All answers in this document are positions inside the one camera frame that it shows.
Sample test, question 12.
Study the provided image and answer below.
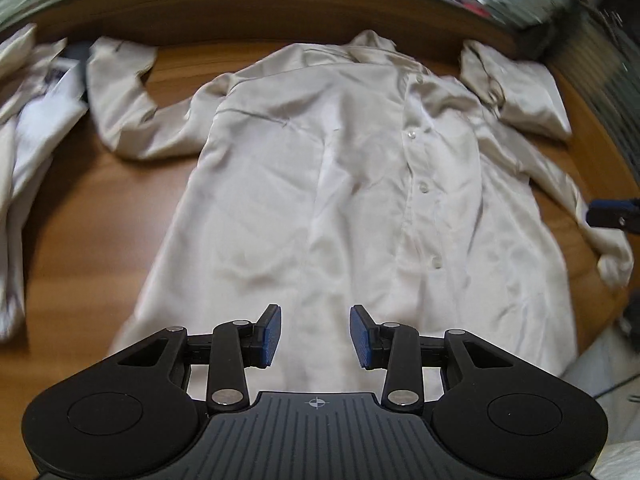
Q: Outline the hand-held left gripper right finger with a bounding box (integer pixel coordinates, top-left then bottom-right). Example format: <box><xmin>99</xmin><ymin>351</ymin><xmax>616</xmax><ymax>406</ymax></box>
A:
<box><xmin>349</xmin><ymin>304</ymin><xmax>533</xmax><ymax>413</ymax></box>

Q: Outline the black bulky object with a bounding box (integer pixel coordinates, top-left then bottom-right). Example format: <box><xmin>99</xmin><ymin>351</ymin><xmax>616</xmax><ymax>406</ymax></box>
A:
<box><xmin>520</xmin><ymin>10</ymin><xmax>601</xmax><ymax>61</ymax></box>

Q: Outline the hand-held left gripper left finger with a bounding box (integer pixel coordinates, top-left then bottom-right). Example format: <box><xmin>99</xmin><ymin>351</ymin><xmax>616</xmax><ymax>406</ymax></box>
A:
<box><xmin>107</xmin><ymin>304</ymin><xmax>282</xmax><ymax>413</ymax></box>

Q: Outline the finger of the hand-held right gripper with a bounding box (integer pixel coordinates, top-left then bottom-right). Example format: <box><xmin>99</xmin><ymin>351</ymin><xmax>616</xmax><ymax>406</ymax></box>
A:
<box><xmin>586</xmin><ymin>199</ymin><xmax>640</xmax><ymax>233</ymax></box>

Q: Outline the cream satin shirt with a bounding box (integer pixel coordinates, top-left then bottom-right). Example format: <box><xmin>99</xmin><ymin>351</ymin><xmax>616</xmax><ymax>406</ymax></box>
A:
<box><xmin>86</xmin><ymin>29</ymin><xmax>635</xmax><ymax>393</ymax></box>

